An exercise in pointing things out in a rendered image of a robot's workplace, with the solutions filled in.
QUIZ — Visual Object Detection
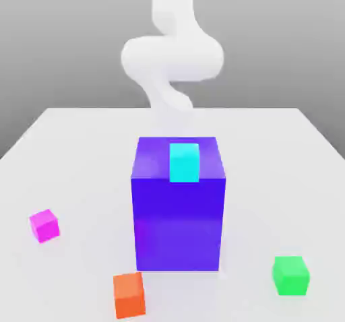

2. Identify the large purple box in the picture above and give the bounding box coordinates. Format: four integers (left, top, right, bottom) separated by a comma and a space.
130, 136, 226, 272

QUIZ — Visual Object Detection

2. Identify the small orange cube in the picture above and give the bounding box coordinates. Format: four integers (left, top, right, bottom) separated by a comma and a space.
113, 271, 147, 320

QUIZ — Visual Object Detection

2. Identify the small cyan cube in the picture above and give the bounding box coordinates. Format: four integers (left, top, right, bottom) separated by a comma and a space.
168, 143, 201, 183

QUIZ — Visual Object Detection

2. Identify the small green cube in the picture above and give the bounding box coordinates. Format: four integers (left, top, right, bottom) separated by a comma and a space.
272, 255, 311, 296

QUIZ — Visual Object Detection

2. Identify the small magenta cube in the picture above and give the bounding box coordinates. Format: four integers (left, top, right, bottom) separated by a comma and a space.
28, 208, 61, 245

